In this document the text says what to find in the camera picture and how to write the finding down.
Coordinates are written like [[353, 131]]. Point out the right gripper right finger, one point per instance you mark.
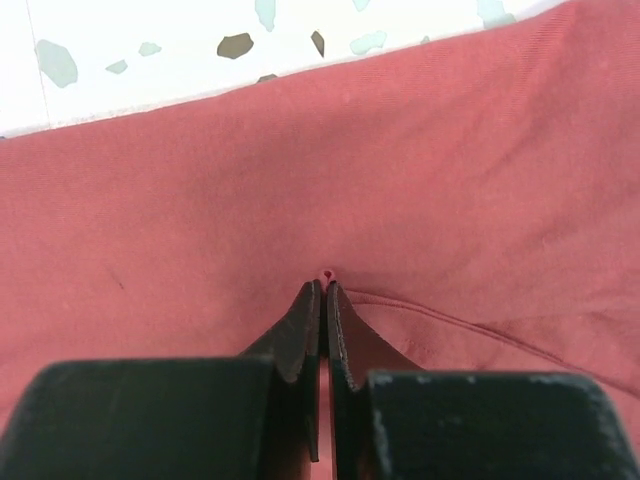
[[354, 349]]

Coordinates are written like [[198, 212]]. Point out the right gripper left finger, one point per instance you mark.
[[292, 345]]

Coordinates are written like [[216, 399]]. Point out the salmon pink t shirt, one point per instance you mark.
[[476, 197]]

